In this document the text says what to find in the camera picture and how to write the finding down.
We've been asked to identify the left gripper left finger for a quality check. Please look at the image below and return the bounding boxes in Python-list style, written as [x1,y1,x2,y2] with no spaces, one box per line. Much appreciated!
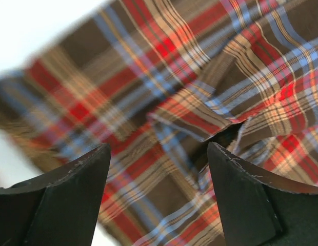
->
[0,143,111,246]

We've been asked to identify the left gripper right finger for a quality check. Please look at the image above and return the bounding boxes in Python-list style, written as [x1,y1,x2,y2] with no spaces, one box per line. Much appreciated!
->
[207,142,318,245]

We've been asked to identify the brown red plaid shirt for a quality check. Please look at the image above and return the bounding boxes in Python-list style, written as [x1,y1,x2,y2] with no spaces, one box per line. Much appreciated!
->
[0,1,318,245]

